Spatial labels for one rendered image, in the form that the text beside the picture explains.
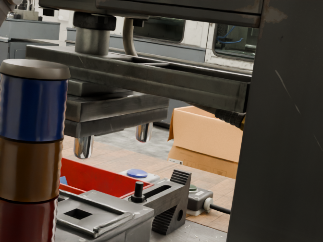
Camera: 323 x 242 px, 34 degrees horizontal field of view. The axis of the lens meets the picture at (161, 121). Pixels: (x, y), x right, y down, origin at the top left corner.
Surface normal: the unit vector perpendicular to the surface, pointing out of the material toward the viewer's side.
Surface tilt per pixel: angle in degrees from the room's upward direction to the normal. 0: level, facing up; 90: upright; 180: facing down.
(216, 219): 0
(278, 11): 90
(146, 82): 90
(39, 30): 90
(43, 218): 76
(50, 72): 72
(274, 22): 90
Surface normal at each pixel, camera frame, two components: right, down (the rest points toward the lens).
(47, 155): 0.61, 0.45
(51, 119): 0.76, -0.03
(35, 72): 0.22, -0.11
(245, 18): -0.49, 0.11
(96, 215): 0.12, -0.97
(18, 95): -0.15, -0.07
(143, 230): 0.86, 0.20
